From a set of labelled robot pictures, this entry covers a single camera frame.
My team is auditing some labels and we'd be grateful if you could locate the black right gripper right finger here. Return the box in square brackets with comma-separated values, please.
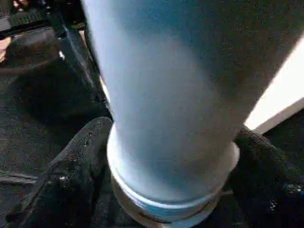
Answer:
[228, 127, 304, 228]

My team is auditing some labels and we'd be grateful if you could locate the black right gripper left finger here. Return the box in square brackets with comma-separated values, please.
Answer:
[4, 116, 114, 228]

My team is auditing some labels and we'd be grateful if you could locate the white plastic table leg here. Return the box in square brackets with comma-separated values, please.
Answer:
[80, 0, 304, 224]

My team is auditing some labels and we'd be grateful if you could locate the black work mat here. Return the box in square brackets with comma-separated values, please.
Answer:
[0, 28, 304, 228]

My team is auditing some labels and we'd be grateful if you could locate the black stand frame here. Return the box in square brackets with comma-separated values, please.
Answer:
[0, 0, 107, 103]

